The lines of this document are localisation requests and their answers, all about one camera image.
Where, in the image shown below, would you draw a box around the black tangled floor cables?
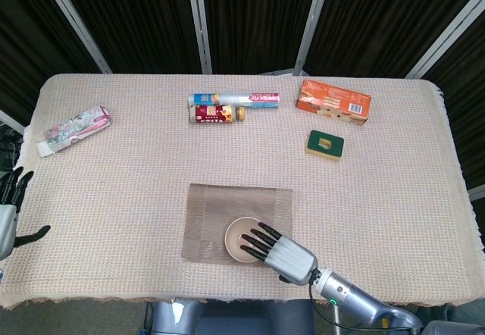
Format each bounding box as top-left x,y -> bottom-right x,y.
0,128 -> 22,171

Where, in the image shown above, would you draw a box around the blue pink plastic wrap roll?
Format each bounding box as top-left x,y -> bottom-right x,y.
187,92 -> 282,109

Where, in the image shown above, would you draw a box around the dark pleated screen panel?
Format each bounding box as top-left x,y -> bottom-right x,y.
199,0 -> 324,75
0,0 -> 103,126
304,0 -> 485,78
55,0 -> 204,74
422,11 -> 485,191

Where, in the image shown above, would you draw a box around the light brown bowl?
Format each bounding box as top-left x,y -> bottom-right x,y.
224,216 -> 267,264

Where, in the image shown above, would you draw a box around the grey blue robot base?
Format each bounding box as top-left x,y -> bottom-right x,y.
145,299 -> 315,335

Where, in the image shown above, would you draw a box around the orange cardboard box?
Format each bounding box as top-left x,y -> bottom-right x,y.
296,79 -> 373,127

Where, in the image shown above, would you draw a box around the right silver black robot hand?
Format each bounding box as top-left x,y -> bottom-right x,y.
238,220 -> 320,286

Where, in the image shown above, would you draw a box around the beige woven tablecloth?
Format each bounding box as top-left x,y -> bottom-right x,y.
0,73 -> 485,309

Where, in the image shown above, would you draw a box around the green yellow sponge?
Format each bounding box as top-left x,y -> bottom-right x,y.
305,129 -> 346,160

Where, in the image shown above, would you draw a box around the pink floral carton box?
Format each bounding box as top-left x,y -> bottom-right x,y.
36,105 -> 114,158

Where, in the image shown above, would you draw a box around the brown woven placemat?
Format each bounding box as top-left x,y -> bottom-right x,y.
180,183 -> 294,263

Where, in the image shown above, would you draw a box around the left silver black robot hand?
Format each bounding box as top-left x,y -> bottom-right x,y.
0,166 -> 52,261

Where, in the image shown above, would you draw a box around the red label coffee bottle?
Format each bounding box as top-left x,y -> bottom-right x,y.
188,104 -> 247,126

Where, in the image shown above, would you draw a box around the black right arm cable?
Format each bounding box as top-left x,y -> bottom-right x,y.
308,268 -> 418,332

